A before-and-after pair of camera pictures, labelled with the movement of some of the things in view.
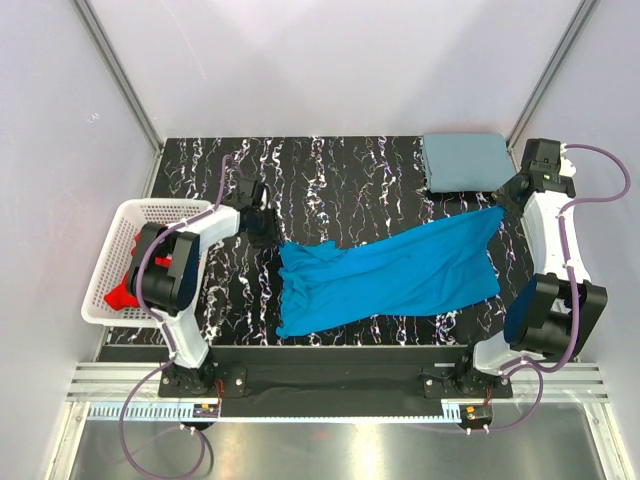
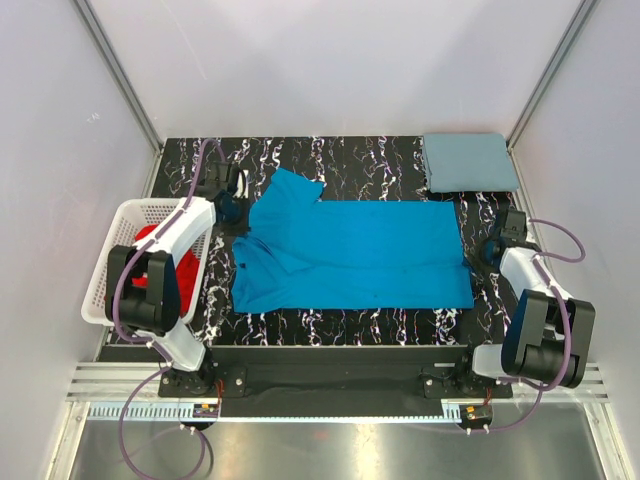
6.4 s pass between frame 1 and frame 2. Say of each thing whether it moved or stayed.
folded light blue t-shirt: stayed
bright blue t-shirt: moved
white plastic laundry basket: stayed
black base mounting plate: stayed
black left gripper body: moved
